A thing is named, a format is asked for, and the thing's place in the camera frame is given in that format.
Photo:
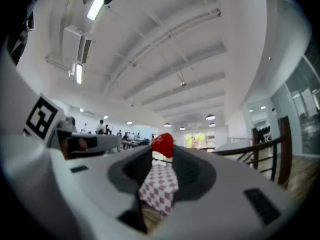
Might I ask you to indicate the red white checkered tablecloth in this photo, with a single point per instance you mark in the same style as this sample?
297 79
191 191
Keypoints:
160 186

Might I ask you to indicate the long ceiling tube light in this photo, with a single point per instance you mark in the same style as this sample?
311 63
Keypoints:
96 7

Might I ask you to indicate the short ceiling tube light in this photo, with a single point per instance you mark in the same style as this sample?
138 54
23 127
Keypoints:
79 74

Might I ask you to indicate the person's black printed shirt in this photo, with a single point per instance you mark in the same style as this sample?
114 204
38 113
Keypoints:
21 34

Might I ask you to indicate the white ceiling pipe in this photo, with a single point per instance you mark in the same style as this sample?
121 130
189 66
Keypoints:
160 41

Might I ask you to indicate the round pendant lamp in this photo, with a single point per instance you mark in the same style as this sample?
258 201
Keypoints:
167 125
182 128
210 117
212 125

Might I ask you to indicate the small red ball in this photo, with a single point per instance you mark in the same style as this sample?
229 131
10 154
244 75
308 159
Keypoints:
163 144

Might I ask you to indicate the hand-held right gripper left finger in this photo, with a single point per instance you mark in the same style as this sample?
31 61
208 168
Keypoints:
90 184

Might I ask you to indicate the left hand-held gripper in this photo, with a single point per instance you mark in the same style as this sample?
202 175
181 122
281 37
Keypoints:
42 116

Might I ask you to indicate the glass partition wall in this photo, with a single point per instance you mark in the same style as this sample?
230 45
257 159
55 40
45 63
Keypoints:
300 109

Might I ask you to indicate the white ceiling air conditioner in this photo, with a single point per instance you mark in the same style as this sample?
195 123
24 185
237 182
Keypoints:
75 44

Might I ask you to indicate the dark metal railing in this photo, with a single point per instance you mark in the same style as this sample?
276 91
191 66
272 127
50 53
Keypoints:
285 149

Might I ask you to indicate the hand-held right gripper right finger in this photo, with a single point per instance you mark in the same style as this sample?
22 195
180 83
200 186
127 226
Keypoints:
225 184

